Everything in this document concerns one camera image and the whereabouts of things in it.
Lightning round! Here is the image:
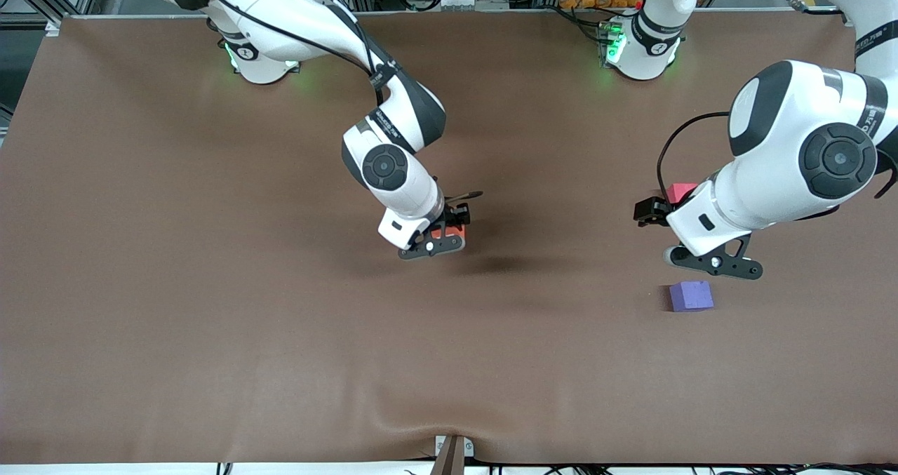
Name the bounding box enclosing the purple foam block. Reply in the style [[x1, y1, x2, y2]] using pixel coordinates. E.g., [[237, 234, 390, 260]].
[[669, 281, 715, 313]]

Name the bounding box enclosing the large table cover mat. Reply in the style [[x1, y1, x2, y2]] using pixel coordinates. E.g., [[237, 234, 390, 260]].
[[0, 13, 898, 466]]

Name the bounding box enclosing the metal table edge clamp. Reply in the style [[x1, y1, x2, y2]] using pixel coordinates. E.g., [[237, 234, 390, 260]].
[[434, 434, 475, 475]]

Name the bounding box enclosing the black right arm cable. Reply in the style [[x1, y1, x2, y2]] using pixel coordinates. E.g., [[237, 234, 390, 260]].
[[186, 0, 485, 203]]

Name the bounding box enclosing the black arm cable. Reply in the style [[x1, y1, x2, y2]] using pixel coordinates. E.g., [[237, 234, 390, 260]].
[[186, 0, 485, 203], [656, 0, 844, 202]]

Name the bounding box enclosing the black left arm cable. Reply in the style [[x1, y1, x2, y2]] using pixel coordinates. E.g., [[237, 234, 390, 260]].
[[656, 0, 844, 202]]

